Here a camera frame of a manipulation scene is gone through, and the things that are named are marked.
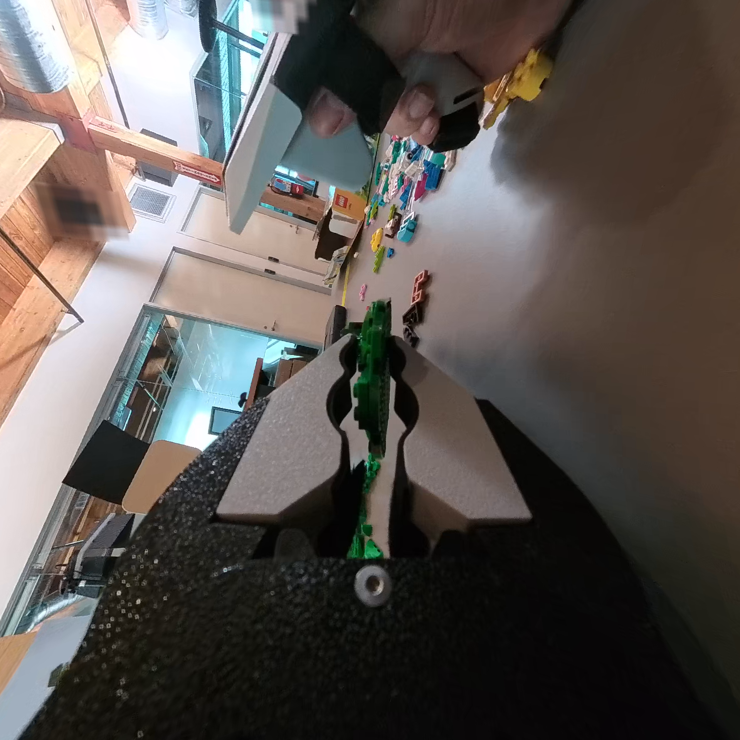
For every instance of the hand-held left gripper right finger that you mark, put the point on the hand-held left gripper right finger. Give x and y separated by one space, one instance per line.
456 451

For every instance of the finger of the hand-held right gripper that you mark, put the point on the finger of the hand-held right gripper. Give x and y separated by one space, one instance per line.
254 150
335 156

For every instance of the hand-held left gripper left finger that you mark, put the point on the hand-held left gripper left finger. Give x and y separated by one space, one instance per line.
277 451

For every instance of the green brick model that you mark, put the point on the green brick model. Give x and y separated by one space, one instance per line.
373 376

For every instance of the pile of green bricks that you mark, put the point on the pile of green bricks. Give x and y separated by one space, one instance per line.
367 520

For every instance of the grey desk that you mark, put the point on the grey desk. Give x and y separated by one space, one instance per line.
578 289

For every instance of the person's right hand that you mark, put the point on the person's right hand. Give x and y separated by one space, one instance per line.
491 29

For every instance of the yellow toy box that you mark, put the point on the yellow toy box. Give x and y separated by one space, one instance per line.
347 202

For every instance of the red warning label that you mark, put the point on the red warning label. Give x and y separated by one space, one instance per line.
199 173

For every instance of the pile of colourful bricks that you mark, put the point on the pile of colourful bricks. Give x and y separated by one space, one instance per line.
413 173

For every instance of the brown cardboard box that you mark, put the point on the brown cardboard box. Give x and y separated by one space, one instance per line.
335 237

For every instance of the stack of paper booklets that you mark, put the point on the stack of paper booklets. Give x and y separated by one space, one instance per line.
335 269

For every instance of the dark brown bricks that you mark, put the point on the dark brown bricks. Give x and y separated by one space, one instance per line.
413 325

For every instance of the reddish brown bricks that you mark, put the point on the reddish brown bricks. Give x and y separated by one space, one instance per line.
419 287

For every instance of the studio light panel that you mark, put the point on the studio light panel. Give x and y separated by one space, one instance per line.
104 462

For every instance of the yellow bricks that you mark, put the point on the yellow bricks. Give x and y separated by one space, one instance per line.
520 78

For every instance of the black wall speaker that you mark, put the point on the black wall speaker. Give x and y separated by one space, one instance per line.
159 173

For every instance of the wall vent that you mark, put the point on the wall vent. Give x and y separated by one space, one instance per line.
150 200

